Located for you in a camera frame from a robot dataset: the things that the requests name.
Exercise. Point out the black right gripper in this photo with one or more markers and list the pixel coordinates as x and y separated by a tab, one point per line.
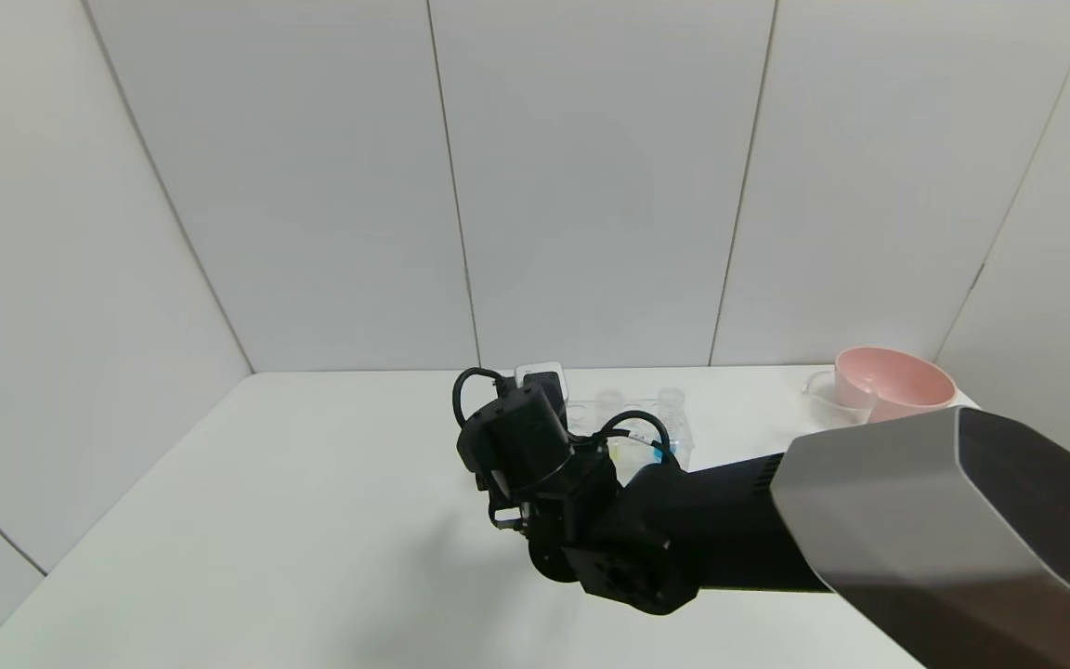
516	437

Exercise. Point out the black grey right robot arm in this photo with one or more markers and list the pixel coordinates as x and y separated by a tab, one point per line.
869	520

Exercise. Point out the clear plastic test tube rack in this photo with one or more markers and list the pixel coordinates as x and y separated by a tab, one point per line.
639	429

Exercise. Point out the blue pigment test tube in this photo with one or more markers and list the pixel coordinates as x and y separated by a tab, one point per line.
672	404

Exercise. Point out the clear plastic measuring beaker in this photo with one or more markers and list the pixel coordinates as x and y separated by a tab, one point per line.
823	400

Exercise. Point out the pink plastic bowl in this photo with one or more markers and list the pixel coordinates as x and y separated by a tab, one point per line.
897	376

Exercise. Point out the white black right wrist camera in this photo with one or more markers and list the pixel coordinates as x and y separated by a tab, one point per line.
544	381

